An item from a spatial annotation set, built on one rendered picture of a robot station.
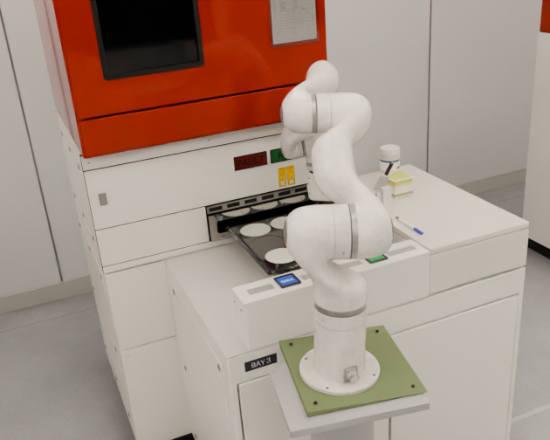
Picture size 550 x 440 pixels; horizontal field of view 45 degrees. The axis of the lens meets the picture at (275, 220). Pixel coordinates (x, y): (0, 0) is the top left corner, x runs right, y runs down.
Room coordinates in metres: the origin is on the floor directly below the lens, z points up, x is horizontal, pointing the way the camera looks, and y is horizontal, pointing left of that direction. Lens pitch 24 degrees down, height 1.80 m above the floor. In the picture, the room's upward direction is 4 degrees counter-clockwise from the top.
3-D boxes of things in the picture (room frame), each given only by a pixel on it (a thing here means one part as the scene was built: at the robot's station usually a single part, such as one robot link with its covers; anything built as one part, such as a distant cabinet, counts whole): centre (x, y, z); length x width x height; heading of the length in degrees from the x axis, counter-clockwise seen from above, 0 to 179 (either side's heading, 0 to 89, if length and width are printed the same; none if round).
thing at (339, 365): (1.29, -0.13, 0.92); 0.19 x 0.19 x 0.18
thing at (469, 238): (1.97, -0.47, 0.89); 0.62 x 0.35 x 0.14; 21
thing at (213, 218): (2.11, 0.02, 0.89); 0.44 x 0.02 x 0.10; 111
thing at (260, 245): (1.92, -0.07, 0.90); 0.34 x 0.34 x 0.01; 21
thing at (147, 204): (2.05, 0.19, 1.02); 0.82 x 0.03 x 0.40; 111
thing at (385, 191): (1.90, -0.34, 1.03); 0.06 x 0.04 x 0.13; 21
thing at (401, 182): (2.03, -0.41, 1.00); 0.07 x 0.07 x 0.07; 22
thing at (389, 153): (2.24, -0.43, 1.01); 0.07 x 0.07 x 0.10
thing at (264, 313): (1.55, -0.14, 0.89); 0.55 x 0.09 x 0.14; 111
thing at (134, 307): (2.37, 0.31, 0.41); 0.82 x 0.71 x 0.82; 111
